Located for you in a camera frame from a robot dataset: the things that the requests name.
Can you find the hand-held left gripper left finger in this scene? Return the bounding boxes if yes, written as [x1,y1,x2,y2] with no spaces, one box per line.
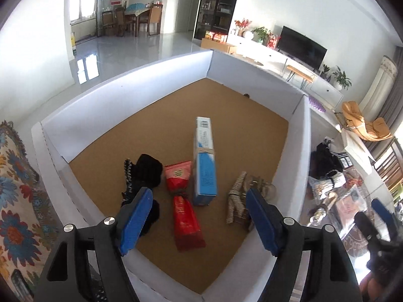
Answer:
[35,186,155,302]

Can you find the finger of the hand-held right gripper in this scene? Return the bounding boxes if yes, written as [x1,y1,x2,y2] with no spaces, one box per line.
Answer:
[372,198,400,240]
[354,211,383,243]

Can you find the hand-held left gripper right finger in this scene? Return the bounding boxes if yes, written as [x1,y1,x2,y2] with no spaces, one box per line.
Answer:
[246,187,362,302]

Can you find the clear bag with brown card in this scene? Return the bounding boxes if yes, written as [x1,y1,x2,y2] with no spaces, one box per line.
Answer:
[334,184,369,224]

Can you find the rhinestone bow hair clip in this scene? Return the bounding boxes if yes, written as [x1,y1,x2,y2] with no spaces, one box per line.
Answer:
[226,171,278,227]

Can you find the black velvet scrunchie with chain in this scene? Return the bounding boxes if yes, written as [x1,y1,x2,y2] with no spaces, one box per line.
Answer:
[310,143,336,177]
[121,154,164,237]

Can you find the red snack packet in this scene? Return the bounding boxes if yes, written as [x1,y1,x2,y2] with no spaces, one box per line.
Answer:
[173,195,207,253]
[164,161,193,193]

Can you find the blue and white ointment box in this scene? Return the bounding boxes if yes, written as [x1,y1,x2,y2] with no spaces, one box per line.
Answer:
[192,116,218,207]

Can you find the large white cardboard box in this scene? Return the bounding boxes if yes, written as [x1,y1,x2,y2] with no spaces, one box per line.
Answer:
[31,50,312,302]

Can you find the wooden chair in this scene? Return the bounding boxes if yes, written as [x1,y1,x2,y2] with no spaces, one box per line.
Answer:
[375,138,403,191]

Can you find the small glass bottle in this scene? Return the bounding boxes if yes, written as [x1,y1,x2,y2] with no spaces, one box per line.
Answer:
[307,200,334,227]

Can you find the cotton swab pack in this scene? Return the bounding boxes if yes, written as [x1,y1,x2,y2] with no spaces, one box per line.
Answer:
[309,170,347,199]

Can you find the small black box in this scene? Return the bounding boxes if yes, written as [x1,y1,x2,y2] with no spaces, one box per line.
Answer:
[337,153,354,170]

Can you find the flat white box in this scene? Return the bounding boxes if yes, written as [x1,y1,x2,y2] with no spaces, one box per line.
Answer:
[342,129,375,175]

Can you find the orange lounge chair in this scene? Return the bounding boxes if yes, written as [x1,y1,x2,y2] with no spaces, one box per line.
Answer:
[342,101,394,141]

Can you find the flower print cloth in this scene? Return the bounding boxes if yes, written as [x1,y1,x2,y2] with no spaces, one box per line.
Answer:
[0,120,60,302]

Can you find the purple mat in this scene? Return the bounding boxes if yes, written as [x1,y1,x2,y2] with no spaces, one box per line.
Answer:
[308,96,326,113]

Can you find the standing air conditioner with cover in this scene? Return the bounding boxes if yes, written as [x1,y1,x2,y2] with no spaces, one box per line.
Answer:
[359,56,397,120]

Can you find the green plant in white pot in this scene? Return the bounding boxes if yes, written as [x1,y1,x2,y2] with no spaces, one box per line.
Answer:
[332,66,352,91]

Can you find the wooden bench with hairpin legs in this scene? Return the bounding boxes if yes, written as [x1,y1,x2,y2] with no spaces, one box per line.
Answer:
[286,65,317,90]

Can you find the white television cabinet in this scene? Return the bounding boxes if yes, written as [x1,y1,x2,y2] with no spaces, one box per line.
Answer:
[227,34,344,107]

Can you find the black television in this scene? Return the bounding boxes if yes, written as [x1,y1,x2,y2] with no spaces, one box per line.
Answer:
[277,26,328,70]

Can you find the green potted plant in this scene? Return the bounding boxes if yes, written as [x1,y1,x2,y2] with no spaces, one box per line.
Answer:
[252,27,272,43]

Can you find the orange snack boxes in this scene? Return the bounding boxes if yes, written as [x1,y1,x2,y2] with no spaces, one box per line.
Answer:
[205,31,228,42]

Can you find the red flowers in vase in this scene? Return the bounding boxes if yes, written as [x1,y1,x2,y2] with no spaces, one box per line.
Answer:
[234,19,253,37]

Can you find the dining table with chairs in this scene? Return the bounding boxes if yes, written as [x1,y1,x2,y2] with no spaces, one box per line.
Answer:
[101,2,164,36]

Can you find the dark glass display cabinet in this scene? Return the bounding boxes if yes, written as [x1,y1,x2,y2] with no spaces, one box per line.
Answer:
[193,0,243,43]

